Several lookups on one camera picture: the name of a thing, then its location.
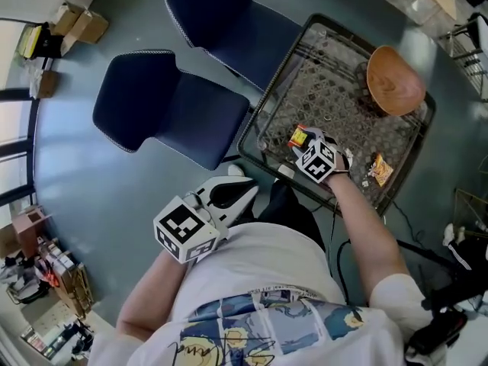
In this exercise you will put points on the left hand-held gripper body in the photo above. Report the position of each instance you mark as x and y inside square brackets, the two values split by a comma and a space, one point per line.
[183, 231]

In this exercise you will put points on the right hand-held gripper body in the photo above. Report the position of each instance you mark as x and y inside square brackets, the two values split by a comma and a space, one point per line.
[318, 160]

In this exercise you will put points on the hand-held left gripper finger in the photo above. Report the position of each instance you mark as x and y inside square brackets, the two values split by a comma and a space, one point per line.
[246, 202]
[238, 182]

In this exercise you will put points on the red yellow small item packet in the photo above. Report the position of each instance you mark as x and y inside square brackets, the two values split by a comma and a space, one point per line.
[297, 136]

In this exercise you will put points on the small white wrapper item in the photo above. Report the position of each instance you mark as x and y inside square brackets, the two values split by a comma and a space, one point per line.
[348, 155]

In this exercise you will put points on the orange small item snack packet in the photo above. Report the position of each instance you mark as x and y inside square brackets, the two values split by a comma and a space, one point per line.
[382, 171]

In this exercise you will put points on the wooden bowl container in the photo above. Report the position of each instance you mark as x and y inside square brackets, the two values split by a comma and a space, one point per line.
[396, 82]

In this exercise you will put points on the person's right forearm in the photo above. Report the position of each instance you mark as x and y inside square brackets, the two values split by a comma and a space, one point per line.
[362, 223]

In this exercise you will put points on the person's left forearm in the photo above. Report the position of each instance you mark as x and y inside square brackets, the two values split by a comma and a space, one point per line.
[148, 299]

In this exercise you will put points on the person's white shoe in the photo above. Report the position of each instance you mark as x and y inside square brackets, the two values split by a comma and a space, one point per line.
[235, 170]

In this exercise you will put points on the person's black trouser leg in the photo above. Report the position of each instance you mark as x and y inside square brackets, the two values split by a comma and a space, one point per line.
[286, 208]

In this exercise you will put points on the person's white printed shirt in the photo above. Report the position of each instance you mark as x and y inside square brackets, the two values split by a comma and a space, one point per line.
[267, 280]

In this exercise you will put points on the dark blue chair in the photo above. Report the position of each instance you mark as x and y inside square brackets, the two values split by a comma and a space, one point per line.
[164, 109]
[228, 21]

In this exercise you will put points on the cluttered storage rack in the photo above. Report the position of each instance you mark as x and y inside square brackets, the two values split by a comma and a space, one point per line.
[65, 277]

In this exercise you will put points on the brown open carton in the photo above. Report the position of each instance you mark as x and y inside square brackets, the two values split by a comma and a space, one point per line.
[30, 231]

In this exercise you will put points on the black mesh chair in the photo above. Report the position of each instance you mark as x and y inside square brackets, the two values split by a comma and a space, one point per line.
[434, 273]

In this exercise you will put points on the small cardboard box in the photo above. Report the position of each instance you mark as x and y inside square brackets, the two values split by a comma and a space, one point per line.
[48, 84]

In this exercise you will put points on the black and red pouch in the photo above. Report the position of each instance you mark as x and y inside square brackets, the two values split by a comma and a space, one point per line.
[438, 332]

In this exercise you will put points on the open cardboard box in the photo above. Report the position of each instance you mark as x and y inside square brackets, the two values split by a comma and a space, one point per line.
[82, 27]

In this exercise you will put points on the black and yellow case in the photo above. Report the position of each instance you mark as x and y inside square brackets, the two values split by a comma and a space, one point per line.
[38, 42]

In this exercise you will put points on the glass table with black frame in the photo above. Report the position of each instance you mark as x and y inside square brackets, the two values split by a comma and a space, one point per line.
[324, 90]

